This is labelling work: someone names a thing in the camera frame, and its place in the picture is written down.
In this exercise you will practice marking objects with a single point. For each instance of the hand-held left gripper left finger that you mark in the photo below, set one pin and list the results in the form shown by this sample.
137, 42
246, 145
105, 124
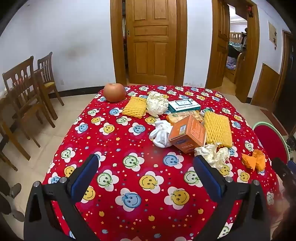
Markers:
83, 178

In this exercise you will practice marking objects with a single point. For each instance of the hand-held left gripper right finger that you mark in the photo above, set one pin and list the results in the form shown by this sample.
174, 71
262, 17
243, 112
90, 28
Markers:
207, 178

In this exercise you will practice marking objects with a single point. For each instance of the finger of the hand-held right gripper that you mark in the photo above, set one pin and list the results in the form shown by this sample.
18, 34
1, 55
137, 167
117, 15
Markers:
283, 170

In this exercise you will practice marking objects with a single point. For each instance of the cream tissue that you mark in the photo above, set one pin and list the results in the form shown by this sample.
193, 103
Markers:
214, 155

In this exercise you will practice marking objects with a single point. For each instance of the red bin with green rim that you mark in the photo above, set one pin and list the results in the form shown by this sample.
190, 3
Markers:
269, 139

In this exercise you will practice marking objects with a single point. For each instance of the orange cardboard box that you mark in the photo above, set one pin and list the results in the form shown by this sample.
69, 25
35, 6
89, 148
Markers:
187, 134

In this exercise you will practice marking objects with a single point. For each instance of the yellow foam fruit net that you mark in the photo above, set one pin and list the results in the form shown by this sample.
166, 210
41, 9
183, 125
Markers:
134, 107
218, 129

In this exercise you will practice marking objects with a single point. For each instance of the white plastic bag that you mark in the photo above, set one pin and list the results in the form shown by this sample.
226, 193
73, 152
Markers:
160, 135

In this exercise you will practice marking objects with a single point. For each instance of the white paper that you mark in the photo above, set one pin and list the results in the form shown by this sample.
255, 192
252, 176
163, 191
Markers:
157, 104

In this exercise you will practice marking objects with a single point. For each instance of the red smiley flower tablecloth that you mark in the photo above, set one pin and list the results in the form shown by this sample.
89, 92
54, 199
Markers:
138, 176

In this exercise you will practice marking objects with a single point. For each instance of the orange biscuit packet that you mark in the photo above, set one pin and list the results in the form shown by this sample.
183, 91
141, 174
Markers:
178, 117

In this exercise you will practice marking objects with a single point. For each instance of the grey slipper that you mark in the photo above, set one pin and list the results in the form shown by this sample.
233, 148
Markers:
13, 190
13, 212

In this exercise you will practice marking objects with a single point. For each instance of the teal and white carton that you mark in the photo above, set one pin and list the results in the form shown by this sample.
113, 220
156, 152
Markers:
183, 105

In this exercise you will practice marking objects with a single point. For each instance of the dark door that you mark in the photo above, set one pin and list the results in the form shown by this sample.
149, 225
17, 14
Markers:
286, 81

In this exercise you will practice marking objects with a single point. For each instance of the red apple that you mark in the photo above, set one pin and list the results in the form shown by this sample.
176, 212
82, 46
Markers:
114, 92

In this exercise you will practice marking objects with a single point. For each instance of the brown wooden chair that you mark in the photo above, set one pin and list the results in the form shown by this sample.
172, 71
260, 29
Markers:
47, 76
24, 92

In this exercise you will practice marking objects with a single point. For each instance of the wooden bunk bed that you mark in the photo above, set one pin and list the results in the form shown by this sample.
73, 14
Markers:
232, 60

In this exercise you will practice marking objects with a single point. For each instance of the open wooden door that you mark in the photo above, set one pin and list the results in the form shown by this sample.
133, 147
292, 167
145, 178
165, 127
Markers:
218, 46

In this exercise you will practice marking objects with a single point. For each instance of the panelled wooden door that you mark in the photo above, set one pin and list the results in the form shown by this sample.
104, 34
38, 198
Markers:
150, 41

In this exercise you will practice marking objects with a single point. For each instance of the wooden wall panel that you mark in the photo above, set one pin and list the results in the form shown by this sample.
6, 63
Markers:
266, 85

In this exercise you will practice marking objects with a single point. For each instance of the wooden wall cover plate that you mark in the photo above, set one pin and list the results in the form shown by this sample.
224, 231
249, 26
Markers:
272, 31

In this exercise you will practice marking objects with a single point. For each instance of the wooden door frame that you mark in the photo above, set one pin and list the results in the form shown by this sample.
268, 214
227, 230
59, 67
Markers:
118, 41

